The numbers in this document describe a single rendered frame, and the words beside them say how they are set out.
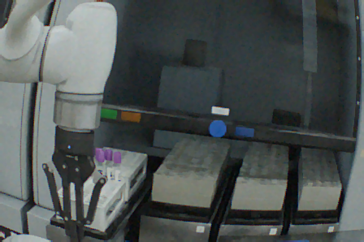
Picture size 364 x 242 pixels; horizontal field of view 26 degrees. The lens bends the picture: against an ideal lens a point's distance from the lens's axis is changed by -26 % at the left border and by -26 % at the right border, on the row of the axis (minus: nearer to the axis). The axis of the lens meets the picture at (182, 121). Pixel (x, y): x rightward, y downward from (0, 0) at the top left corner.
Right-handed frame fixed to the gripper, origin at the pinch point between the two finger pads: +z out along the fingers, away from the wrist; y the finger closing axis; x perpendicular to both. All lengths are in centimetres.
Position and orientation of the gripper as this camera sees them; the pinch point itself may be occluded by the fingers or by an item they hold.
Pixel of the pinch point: (75, 237)
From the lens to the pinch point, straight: 156.3
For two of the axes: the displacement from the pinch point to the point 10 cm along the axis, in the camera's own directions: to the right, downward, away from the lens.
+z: -1.2, 9.8, 1.4
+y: -9.9, -1.3, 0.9
